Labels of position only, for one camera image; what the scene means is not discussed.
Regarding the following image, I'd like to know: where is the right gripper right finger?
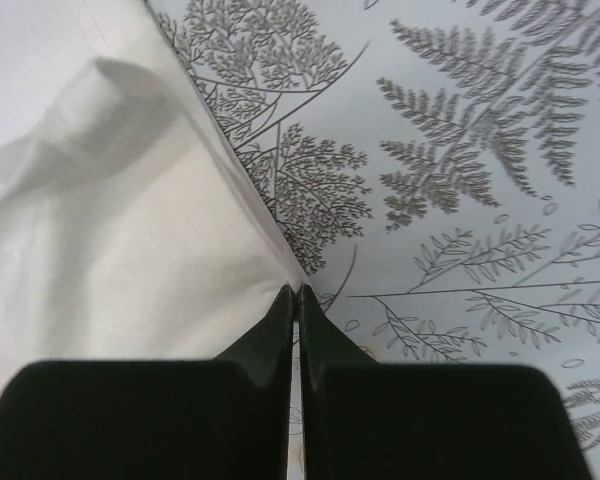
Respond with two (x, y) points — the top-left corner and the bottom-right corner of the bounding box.
(298, 286), (591, 479)

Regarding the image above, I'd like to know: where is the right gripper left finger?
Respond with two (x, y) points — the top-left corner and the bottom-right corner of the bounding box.
(0, 287), (294, 479)

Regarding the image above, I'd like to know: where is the white t shirt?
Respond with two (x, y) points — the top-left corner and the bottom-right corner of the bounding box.
(0, 1), (306, 395)

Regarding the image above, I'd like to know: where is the floral table mat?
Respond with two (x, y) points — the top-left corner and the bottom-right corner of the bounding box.
(149, 1), (600, 479)

